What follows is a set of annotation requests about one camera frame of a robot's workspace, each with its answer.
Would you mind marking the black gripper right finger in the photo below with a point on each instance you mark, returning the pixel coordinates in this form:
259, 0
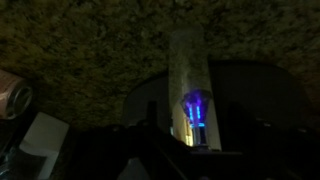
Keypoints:
240, 120

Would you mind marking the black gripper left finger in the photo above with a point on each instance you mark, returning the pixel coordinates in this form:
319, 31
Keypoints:
152, 116

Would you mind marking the black air fryer body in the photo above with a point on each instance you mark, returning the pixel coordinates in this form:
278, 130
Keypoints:
263, 93

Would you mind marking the white rectangular object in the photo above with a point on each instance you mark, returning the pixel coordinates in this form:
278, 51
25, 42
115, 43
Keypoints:
45, 133

